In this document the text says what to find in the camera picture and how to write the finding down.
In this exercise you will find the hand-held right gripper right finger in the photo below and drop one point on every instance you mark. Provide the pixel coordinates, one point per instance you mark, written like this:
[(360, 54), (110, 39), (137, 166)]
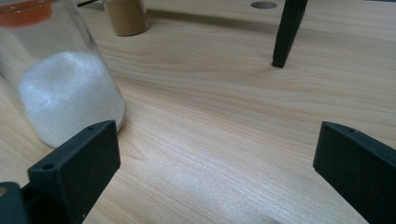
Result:
[(361, 168)]

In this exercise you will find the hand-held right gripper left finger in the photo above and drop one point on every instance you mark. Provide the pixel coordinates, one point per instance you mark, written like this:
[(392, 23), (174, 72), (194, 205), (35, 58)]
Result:
[(77, 165)]

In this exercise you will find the glass jar of white powder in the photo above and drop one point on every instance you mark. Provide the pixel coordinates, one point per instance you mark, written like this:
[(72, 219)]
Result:
[(65, 90)]

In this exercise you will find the glass jar of brown powder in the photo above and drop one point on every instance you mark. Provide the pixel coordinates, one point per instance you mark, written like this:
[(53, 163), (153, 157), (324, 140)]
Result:
[(129, 18)]

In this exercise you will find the black stand leg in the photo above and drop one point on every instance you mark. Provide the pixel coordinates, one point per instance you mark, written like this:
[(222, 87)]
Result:
[(288, 31)]

